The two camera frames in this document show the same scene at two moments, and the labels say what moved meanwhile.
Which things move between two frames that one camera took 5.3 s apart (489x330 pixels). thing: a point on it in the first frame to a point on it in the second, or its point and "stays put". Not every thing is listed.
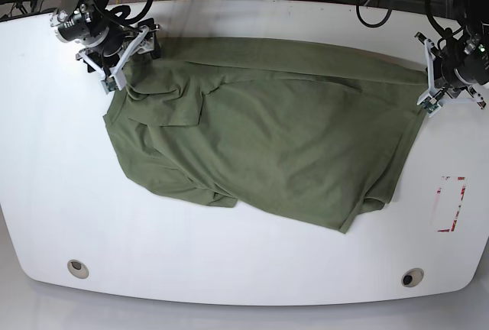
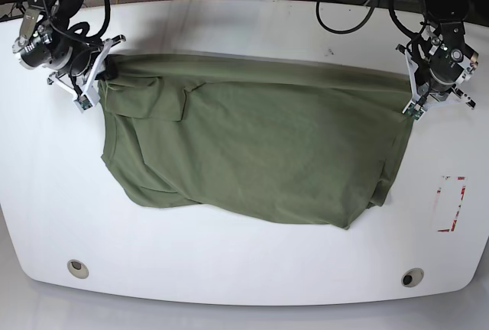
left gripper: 110,40 to 76,59
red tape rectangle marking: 448,202 stays put
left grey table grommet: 78,269 stays put
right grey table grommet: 412,277 stays put
